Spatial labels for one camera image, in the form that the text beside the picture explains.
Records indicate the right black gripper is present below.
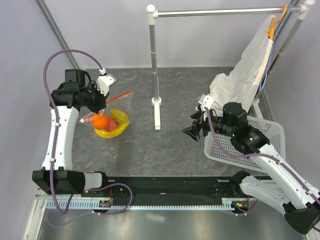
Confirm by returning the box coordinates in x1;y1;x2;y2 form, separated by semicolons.
182;107;235;142

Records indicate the orange fruit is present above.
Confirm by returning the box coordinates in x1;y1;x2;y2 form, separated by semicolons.
90;113;109;130

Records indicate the clear orange-zipper zip bag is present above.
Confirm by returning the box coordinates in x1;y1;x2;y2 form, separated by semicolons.
78;89;134;139

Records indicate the red apple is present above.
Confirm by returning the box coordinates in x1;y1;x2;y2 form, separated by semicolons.
104;117;117;132

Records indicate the yellow banana bunch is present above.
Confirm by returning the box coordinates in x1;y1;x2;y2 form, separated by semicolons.
94;121;130;139

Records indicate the yellow lemon fruit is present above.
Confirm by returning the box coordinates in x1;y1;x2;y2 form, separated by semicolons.
110;109;129;124

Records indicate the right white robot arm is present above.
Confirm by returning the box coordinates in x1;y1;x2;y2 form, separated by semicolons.
182;102;320;235

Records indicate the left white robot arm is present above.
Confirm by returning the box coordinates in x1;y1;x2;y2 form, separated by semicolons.
32;69;115;197

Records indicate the white cloth garment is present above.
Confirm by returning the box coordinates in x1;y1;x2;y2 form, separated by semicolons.
208;15;275;111

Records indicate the white plastic basket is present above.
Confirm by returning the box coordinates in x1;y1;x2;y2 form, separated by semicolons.
204;116;286;173

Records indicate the metal clothes rack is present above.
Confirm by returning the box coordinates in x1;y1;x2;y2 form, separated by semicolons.
146;0;316;131

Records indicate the orange clothes hanger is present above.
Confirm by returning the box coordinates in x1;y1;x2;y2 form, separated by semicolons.
267;3;289;40

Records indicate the blue clothes hanger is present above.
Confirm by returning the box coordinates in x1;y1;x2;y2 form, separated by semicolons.
258;4;292;92

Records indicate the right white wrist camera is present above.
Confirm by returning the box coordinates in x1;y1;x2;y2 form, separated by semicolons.
197;94;215;112

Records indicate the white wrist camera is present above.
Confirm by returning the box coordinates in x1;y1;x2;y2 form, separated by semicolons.
197;94;215;112
96;68;116;96

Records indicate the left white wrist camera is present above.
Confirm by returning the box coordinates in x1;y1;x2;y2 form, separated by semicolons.
96;68;116;96

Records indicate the white slotted cable duct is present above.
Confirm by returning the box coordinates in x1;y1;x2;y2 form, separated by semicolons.
46;198;251;210

